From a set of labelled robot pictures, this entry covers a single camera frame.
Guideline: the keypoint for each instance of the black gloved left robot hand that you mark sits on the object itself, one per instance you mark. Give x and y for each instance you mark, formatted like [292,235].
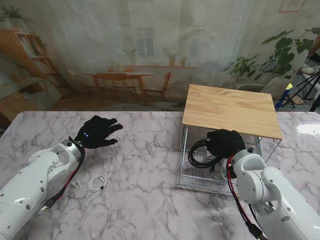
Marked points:
[97,132]

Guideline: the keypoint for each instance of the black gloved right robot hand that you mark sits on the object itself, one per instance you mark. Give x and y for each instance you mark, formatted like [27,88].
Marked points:
[225,143]

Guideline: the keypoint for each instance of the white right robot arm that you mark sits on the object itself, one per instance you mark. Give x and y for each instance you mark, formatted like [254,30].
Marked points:
[270,195]

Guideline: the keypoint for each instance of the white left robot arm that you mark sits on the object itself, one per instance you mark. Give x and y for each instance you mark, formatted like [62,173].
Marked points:
[32,185]

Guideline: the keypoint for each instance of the small blue black stand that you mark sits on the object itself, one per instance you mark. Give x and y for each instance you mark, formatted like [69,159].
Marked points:
[287,93]

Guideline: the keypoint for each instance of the printed cafe scene backdrop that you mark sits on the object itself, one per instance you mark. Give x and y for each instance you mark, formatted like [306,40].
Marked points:
[100,37]

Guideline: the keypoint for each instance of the black tripod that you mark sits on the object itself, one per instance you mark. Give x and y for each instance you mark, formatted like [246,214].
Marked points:
[310,82]

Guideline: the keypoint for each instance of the person in background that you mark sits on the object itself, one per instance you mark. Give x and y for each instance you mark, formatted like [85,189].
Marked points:
[311,56]

